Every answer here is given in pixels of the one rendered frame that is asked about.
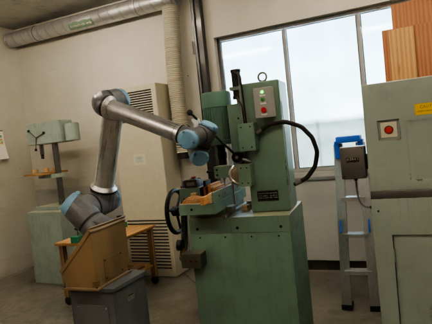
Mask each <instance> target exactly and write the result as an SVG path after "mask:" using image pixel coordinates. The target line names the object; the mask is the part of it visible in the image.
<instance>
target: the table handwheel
mask: <svg viewBox="0 0 432 324"><path fill-rule="evenodd" d="M173 193H177V194H178V195H179V189H178V188H173V189H171V190H170V191H169V192H168V194H167V197H166V200H165V220H166V225H167V226H168V228H169V230H170V232H171V233H173V234H174V235H178V234H180V233H181V223H180V219H179V216H180V214H179V203H180V196H179V197H178V200H177V204H176V206H173V207H172V209H171V210H169V205H170V199H171V196H172V195H173ZM169 212H171V214H172V215H173V216H176V218H177V222H178V225H179V229H178V230H175V229H174V228H173V226H172V224H171V221H170V214H169Z"/></svg>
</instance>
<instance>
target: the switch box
mask: <svg viewBox="0 0 432 324"><path fill-rule="evenodd" d="M261 90H263V91H264V93H263V94H261V93H260V91H261ZM260 95H265V96H260ZM253 96H254V103H255V116H256V118H268V117H274V116H276V111H275V98H274V91H273V87H271V86H269V87H259V88H254V89H253ZM262 97H264V98H265V101H264V102H266V104H260V103H262V102H261V100H260V99H261V98H262ZM262 107H265V108H266V109H267V110H266V112H262V111H261V108H262ZM262 113H267V114H266V115H262Z"/></svg>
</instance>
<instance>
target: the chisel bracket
mask: <svg viewBox="0 0 432 324"><path fill-rule="evenodd" d="M232 166H233V165H222V166H215V167H214V175H215V178H216V179H217V178H223V180H226V178H227V177H228V172H229V170H230V168H231V167H232Z"/></svg>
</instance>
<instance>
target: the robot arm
mask: <svg viewBox="0 0 432 324"><path fill-rule="evenodd" d="M91 105H92V107H93V110H94V111H95V113H96V114H98V115H99V116H101V117H102V124H101V131H100V141H99V147H98V157H97V164H96V174H95V180H94V182H93V183H92V184H91V187H90V192H89V193H88V194H85V195H83V194H82V192H79V191H76V192H74V193H72V194H71V195H70V196H69V197H68V198H67V199H66V200H65V201H64V202H63V204H62V206H61V209H60V210H61V212H62V213H63V215H64V216H65V217H66V218H67V219H68V220H69V221H70V223H72V225H74V227H75V228H76V229H77V230H78V231H79V232H81V234H82V235H83V236H84V235H85V233H86V232H87V230H88V229H89V228H90V227H93V226H96V225H98V224H101V223H104V222H107V221H110V220H113V219H112V218H110V217H108V216H106V214H108V213H110V212H113V211H114V210H115V209H117V208H118V207H119V205H120V203H121V199H122V198H121V194H120V192H119V191H118V189H117V186H116V185H115V184H114V182H115V177H116V167H117V162H118V153H119V147H120V138H121V133H122V123H123V122H125V123H128V124H130V125H133V126H135V127H138V128H141V129H143V130H146V131H149V132H151V133H154V134H157V135H158V136H162V137H164V138H166V139H169V140H172V141H174V142H176V143H178V144H179V145H180V147H182V148H183V149H186V150H187V151H188V155H189V157H190V161H191V162H192V164H193V165H195V166H203V165H205V164H206V163H207V162H208V160H209V155H208V153H209V151H210V148H211V146H212V143H213V141H214V138H215V135H216V133H217V131H218V126H216V124H214V123H212V122H210V121H207V120H202V121H200V119H199V118H198V119H197V120H195V119H192V120H191V121H192V123H193V128H191V126H189V125H187V126H186V125H181V124H179V123H176V122H174V121H170V120H168V119H165V118H162V117H160V116H156V115H155V114H151V113H149V112H146V111H143V110H141V109H137V108H135V107H132V106H130V98H129V95H128V94H127V92H126V91H125V90H123V89H117V88H114V89H108V90H101V91H99V92H97V93H95V94H94V96H93V97H92V100H91Z"/></svg>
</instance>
